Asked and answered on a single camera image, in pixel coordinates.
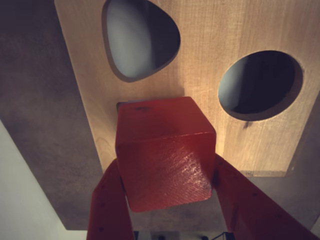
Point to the brown table mat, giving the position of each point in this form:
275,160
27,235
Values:
37,100

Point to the wooden shape sorter box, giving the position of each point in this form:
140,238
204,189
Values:
205,37

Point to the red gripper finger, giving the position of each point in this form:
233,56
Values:
250,212
110,207

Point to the red cube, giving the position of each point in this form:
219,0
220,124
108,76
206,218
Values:
162,162

